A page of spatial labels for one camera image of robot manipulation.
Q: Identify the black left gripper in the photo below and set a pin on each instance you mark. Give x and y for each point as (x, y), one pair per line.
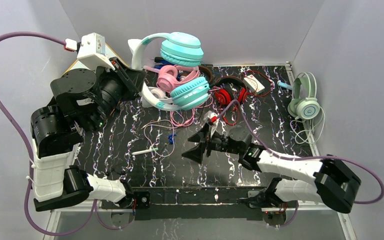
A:
(125, 76)

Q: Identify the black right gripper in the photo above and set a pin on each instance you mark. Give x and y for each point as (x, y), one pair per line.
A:
(206, 143)

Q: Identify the teal white cat-ear headphones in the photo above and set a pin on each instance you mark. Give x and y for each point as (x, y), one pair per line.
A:
(178, 48)

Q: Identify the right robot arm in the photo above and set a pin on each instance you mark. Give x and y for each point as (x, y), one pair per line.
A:
(321, 180)

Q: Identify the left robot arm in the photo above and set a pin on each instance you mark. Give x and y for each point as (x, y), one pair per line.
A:
(83, 101)

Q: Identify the pink headphones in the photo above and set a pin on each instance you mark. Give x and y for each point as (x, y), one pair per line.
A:
(168, 76)

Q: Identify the red headphones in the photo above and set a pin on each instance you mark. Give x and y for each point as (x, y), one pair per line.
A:
(225, 94)

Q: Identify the mint green headphones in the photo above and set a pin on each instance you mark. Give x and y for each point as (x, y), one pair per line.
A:
(304, 106)

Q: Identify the blue black tool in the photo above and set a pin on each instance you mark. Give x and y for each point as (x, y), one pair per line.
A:
(159, 62)

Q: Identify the white green marker pen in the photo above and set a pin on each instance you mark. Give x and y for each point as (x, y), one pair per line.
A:
(146, 151)

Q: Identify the white red small box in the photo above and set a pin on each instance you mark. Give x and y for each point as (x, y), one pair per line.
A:
(253, 84)

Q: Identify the light blue pen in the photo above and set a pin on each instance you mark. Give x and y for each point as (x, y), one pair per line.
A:
(284, 85)

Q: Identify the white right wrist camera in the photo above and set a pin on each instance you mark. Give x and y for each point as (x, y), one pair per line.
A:
(211, 118)

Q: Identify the white board yellow frame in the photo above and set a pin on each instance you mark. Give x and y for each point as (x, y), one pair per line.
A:
(110, 53)

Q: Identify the black table front rail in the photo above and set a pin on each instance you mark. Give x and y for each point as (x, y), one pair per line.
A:
(155, 203)

